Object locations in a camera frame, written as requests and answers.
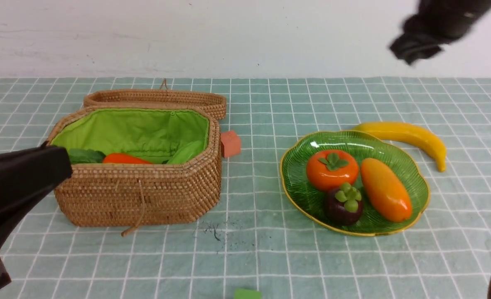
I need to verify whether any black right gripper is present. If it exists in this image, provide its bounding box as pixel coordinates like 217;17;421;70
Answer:
389;16;450;66

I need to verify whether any yellow toy banana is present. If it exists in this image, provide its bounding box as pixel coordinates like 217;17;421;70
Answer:
352;121;447;172

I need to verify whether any orange toy persimmon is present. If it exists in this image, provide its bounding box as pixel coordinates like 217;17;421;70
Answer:
306;149;359;192

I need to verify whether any orange yellow toy mango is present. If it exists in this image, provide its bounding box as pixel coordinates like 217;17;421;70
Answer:
360;158;412;223

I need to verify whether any purple toy mangosteen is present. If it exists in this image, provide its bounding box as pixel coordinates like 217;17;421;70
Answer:
324;182;363;226

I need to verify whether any orange toy carrot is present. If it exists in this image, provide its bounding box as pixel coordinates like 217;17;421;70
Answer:
68;148;154;165

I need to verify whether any green toy cucumber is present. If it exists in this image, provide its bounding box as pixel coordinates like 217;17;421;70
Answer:
166;140;205;165

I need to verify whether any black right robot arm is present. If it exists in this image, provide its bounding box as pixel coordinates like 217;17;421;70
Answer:
389;0;491;66

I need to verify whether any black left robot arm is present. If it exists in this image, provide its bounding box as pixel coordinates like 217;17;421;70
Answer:
0;144;72;290

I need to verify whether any green glass leaf plate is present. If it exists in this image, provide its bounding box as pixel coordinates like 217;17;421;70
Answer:
279;130;431;237

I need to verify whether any woven wicker basket lid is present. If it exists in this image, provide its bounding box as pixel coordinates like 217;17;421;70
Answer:
83;79;227;120

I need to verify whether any salmon foam block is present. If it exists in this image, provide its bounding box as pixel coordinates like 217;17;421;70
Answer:
221;130;241;158

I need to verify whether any green checkered tablecloth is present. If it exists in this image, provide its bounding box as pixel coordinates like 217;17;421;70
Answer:
0;77;491;299

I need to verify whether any green foam block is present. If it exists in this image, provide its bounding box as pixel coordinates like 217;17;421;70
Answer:
233;288;262;299

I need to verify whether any woven wicker basket green lining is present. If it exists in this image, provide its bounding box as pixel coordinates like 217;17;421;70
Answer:
47;103;221;236

